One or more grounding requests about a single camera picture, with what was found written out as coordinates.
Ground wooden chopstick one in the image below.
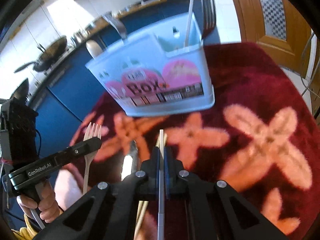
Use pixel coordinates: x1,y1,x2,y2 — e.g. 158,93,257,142
134,129,168,239

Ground wooden chopstick two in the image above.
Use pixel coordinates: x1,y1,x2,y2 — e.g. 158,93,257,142
136,201,149,231

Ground white steel chopstick two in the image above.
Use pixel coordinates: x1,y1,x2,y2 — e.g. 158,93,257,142
157,129,165,240

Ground small steel fork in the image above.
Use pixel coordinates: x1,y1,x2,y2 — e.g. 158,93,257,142
82,122,103,195

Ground white plastic spoon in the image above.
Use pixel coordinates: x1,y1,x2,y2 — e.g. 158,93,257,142
86,40,103,59

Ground large steel fork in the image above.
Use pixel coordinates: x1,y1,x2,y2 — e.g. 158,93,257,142
202,0,216,31

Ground white steel chopstick one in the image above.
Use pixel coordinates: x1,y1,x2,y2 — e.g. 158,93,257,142
184,0,194,47

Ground left hand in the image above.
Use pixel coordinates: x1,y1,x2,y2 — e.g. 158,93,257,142
16,181,61,223

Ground dark wok far left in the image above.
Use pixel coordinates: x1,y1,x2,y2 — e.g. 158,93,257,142
10,78,29,100

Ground blue base cabinets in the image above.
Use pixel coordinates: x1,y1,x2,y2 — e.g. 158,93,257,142
31,0,211,157

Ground black wok on stove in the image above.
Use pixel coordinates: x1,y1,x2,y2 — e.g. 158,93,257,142
14,35,67,73

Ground red floral fleece blanket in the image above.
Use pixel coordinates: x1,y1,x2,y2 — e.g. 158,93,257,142
71,43,319,239

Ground light blue utensil box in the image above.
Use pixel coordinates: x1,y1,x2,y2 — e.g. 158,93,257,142
86,14,215,117

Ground wooden door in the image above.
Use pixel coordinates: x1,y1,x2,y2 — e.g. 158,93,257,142
233,0,311,76

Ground grey cables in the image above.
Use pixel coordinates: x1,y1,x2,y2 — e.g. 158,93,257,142
299,29,320,100

